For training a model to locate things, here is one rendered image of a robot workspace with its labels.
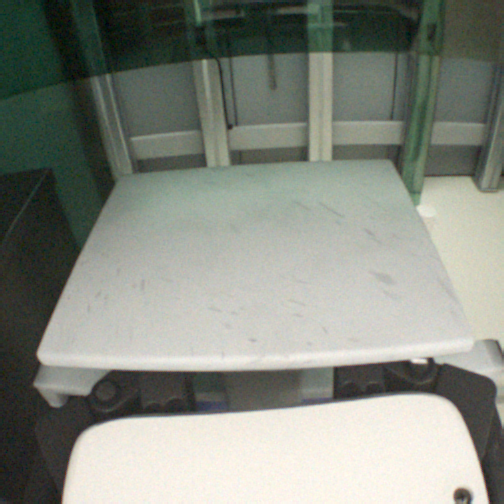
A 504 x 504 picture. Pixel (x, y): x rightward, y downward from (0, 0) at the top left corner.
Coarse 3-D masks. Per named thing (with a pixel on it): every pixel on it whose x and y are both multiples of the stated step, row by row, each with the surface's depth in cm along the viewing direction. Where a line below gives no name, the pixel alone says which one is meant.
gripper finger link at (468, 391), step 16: (448, 368) 11; (400, 384) 11; (432, 384) 11; (448, 384) 11; (464, 384) 10; (480, 384) 10; (464, 400) 10; (480, 400) 10; (464, 416) 10; (480, 416) 10; (480, 432) 9; (480, 448) 9
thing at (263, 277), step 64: (128, 192) 16; (192, 192) 16; (256, 192) 16; (320, 192) 15; (384, 192) 15; (128, 256) 13; (192, 256) 13; (256, 256) 13; (320, 256) 12; (384, 256) 12; (64, 320) 11; (128, 320) 11; (192, 320) 11; (256, 320) 11; (320, 320) 11; (384, 320) 10; (448, 320) 10; (64, 384) 18; (256, 384) 15; (320, 384) 17
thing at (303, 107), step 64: (192, 64) 59; (256, 64) 65; (320, 64) 59; (384, 64) 64; (448, 64) 63; (128, 128) 73; (192, 128) 73; (256, 128) 72; (320, 128) 67; (384, 128) 71; (448, 128) 71
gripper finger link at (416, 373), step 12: (408, 360) 11; (420, 360) 11; (432, 360) 11; (384, 372) 11; (396, 372) 11; (408, 372) 11; (420, 372) 11; (432, 372) 11; (384, 384) 12; (408, 384) 11; (420, 384) 11
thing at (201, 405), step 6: (198, 402) 20; (204, 402) 20; (210, 402) 20; (216, 402) 20; (222, 402) 20; (306, 402) 20; (198, 408) 21; (204, 408) 20; (210, 408) 20; (216, 408) 20; (222, 408) 20; (228, 408) 20; (234, 408) 20; (240, 408) 20; (246, 408) 20
